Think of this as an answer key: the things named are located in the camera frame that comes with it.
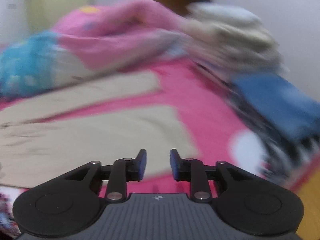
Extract blue folded garment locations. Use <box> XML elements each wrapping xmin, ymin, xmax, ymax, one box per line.
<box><xmin>232</xmin><ymin>73</ymin><xmax>319</xmax><ymax>142</ymax></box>

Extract folded clothes stack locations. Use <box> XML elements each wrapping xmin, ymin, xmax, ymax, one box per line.
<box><xmin>181</xmin><ymin>2</ymin><xmax>282</xmax><ymax>74</ymax></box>

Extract beige trousers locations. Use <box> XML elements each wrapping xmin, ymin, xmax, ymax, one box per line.
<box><xmin>1</xmin><ymin>71</ymin><xmax>197</xmax><ymax>187</ymax></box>

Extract yellow-green wardrobe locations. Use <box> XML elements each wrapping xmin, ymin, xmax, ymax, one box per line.
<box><xmin>25</xmin><ymin>0</ymin><xmax>93</xmax><ymax>34</ymax></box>

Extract pink floral bed sheet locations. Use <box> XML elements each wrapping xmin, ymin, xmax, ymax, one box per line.
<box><xmin>0</xmin><ymin>57</ymin><xmax>320</xmax><ymax>238</ymax></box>

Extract blue pink floral quilt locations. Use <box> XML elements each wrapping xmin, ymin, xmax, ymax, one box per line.
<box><xmin>1</xmin><ymin>0</ymin><xmax>185</xmax><ymax>99</ymax></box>

